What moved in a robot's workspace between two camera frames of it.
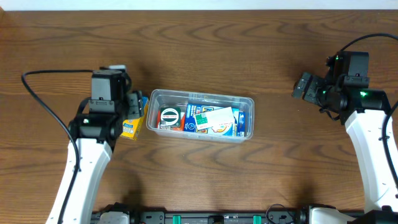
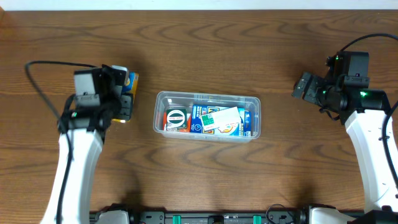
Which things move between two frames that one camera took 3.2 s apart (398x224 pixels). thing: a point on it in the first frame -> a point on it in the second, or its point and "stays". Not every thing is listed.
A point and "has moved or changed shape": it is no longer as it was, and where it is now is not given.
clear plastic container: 198,115 stays
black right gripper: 306,88 stays
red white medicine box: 178,128 has moved or changed shape
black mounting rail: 211,216 stays
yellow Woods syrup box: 131,127 has moved or changed shape
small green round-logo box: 170,118 has moved or changed shape
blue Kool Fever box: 189,122 has moved or changed shape
